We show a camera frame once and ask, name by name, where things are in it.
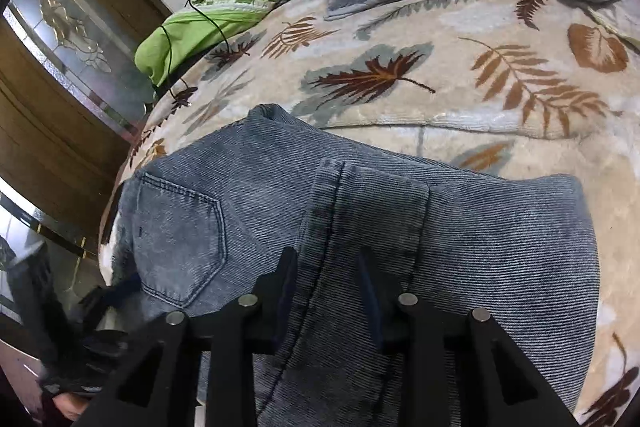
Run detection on grey-blue denim pants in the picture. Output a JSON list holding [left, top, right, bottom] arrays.
[[110, 105, 599, 426]]

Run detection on person's left hand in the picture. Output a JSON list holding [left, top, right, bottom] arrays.
[[52, 393, 89, 421]]

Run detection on brown wooden door with glass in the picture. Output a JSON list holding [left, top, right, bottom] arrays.
[[1, 0, 168, 242]]

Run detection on beige leaf-pattern fleece blanket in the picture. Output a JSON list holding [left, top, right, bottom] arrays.
[[118, 0, 639, 426]]

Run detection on thin black wire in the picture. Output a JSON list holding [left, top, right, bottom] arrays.
[[159, 0, 237, 103]]

